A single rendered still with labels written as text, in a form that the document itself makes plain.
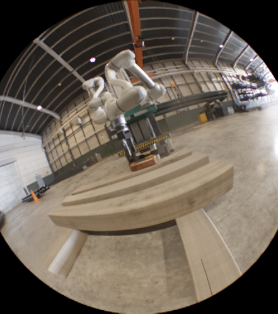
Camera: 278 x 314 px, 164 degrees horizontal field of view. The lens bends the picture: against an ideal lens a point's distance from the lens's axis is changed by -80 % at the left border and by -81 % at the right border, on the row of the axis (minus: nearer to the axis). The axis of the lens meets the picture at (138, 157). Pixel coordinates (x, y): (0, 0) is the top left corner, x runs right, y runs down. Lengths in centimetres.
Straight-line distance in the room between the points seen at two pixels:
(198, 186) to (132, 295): 41
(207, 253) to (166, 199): 19
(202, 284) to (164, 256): 20
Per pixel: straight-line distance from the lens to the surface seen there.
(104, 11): 987
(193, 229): 32
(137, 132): 149
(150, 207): 29
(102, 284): 48
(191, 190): 29
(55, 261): 57
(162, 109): 395
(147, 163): 59
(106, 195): 52
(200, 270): 28
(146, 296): 40
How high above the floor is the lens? 38
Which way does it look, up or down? 9 degrees down
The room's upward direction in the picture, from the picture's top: 23 degrees counter-clockwise
